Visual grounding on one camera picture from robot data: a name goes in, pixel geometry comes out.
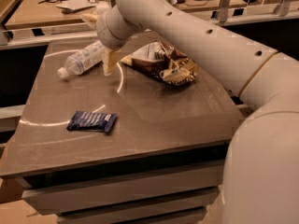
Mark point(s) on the grey drawer cabinet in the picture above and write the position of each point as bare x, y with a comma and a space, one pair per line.
161, 162

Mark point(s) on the dark blue rxbar wrapper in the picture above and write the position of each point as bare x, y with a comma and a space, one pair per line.
91, 121

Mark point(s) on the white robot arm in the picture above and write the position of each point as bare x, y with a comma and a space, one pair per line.
261, 171

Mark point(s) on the clear plastic water bottle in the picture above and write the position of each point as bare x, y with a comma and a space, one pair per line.
82, 60

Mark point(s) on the aluminium frame rail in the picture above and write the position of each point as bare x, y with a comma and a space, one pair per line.
236, 15

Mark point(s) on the crumpled brown chip bag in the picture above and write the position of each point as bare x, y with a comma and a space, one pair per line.
163, 62

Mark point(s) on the wooden background desk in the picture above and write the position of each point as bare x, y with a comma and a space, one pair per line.
35, 13

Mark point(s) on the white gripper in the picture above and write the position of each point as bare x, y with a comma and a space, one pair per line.
105, 32

